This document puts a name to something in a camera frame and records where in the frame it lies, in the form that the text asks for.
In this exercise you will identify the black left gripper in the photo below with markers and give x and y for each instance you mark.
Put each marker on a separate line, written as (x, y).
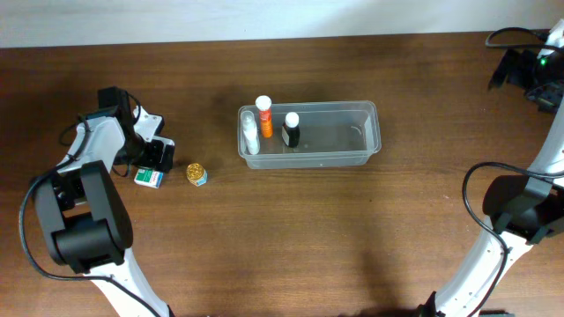
(160, 155)

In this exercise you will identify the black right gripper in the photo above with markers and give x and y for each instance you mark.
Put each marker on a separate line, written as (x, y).
(514, 71)

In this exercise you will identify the white green medicine box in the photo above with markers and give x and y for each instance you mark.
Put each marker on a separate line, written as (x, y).
(148, 178)

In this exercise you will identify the small gold-lidded balm jar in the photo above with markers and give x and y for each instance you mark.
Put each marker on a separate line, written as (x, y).
(196, 174)

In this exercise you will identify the white lotion bottle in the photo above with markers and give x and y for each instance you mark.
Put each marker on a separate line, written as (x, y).
(250, 132)

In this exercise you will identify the orange tube with white cap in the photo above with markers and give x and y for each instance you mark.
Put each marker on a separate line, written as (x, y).
(263, 104)

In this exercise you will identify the dark bottle with white cap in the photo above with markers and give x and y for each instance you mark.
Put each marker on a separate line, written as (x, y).
(291, 130)

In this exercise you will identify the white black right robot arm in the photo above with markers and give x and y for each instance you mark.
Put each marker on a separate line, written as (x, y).
(521, 207)

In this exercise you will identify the clear plastic container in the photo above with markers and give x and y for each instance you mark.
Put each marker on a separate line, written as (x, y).
(333, 134)

